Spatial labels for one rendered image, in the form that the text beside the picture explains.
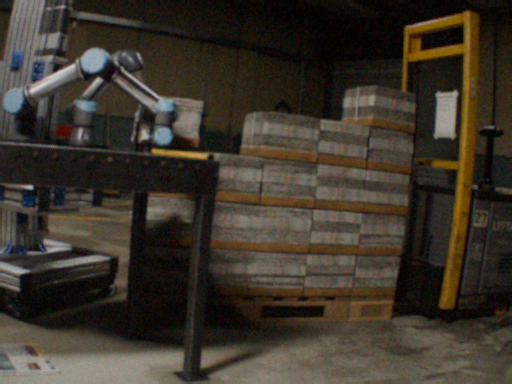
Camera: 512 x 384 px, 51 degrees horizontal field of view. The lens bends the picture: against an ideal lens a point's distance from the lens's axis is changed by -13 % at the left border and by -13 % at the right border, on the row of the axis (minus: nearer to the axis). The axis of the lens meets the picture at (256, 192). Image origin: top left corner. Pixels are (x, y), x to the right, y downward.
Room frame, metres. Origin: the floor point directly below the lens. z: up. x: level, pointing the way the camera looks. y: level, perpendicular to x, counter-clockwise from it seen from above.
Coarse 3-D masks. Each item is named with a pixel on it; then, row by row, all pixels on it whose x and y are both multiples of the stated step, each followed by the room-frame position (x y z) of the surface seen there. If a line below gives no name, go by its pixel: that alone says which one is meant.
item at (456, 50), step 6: (438, 48) 3.46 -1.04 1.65; (444, 48) 3.40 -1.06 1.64; (450, 48) 3.34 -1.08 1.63; (456, 48) 3.28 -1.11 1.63; (462, 48) 3.22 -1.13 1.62; (408, 54) 3.81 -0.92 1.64; (414, 54) 3.73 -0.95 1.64; (420, 54) 3.66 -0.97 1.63; (426, 54) 3.59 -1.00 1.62; (432, 54) 3.53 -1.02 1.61; (438, 54) 3.46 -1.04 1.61; (444, 54) 3.40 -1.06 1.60; (450, 54) 3.34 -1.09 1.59; (456, 54) 3.29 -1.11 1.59; (462, 54) 3.25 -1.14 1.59; (408, 60) 3.80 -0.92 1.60; (414, 60) 3.73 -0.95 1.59; (420, 60) 3.68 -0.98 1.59; (426, 60) 3.65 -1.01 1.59
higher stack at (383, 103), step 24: (360, 96) 3.30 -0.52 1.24; (384, 96) 3.17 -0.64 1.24; (408, 96) 3.22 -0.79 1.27; (408, 120) 3.22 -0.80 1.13; (384, 144) 3.17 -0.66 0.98; (408, 144) 3.22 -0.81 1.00; (384, 192) 3.18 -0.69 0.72; (384, 216) 3.19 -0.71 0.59; (360, 240) 3.15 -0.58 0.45; (384, 240) 3.20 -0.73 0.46; (360, 264) 3.15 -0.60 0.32; (384, 264) 3.20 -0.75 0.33; (360, 288) 3.16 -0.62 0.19; (360, 312) 3.16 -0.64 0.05; (384, 312) 3.22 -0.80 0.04
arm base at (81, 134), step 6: (78, 126) 2.98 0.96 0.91; (84, 126) 2.98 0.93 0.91; (90, 126) 3.01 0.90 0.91; (72, 132) 3.00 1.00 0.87; (78, 132) 2.97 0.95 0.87; (84, 132) 2.98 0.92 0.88; (90, 132) 3.00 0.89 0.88; (72, 138) 2.97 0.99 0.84; (78, 138) 2.96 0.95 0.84; (84, 138) 2.98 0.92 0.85; (90, 138) 3.00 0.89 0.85; (90, 144) 3.00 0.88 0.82
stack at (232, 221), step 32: (224, 160) 2.88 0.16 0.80; (256, 160) 2.94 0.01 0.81; (256, 192) 2.94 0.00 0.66; (288, 192) 3.00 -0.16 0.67; (320, 192) 3.06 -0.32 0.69; (352, 192) 3.12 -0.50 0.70; (160, 224) 2.79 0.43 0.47; (192, 224) 2.84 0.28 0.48; (224, 224) 2.89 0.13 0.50; (256, 224) 2.95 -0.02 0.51; (288, 224) 3.00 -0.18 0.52; (320, 224) 3.07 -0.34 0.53; (352, 224) 3.13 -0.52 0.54; (160, 256) 2.80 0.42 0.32; (224, 256) 2.90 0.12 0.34; (256, 256) 2.95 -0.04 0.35; (288, 256) 3.01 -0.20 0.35; (320, 256) 3.08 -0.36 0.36; (352, 256) 3.13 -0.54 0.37; (288, 288) 3.02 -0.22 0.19; (224, 320) 2.91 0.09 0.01; (256, 320) 2.96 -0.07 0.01; (288, 320) 3.02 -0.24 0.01; (320, 320) 3.08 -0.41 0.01
